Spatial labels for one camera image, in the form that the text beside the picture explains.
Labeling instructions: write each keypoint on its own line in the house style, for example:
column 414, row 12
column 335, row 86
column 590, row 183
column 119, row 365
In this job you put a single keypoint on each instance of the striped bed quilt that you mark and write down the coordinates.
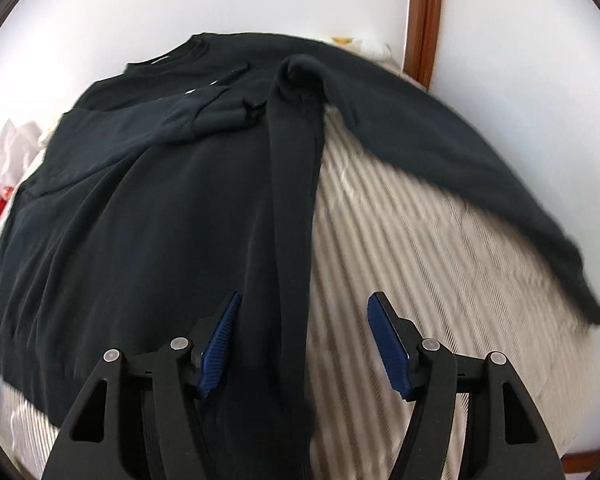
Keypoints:
column 280, row 178

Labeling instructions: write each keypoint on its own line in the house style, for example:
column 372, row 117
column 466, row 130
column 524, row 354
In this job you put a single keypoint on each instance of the wooden door frame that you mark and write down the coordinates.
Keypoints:
column 422, row 32

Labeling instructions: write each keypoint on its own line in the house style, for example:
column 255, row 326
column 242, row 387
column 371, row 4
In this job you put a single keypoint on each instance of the white patterned pillow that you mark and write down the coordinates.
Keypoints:
column 373, row 50

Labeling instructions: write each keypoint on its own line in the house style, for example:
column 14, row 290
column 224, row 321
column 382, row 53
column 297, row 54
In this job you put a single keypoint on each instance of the white Miniso plastic bag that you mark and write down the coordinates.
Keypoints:
column 19, row 146

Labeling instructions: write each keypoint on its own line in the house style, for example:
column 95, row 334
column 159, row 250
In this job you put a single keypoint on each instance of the black sweater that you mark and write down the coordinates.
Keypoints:
column 473, row 416

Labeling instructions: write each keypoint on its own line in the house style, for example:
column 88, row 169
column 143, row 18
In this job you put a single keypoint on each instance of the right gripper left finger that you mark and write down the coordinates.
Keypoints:
column 137, row 417

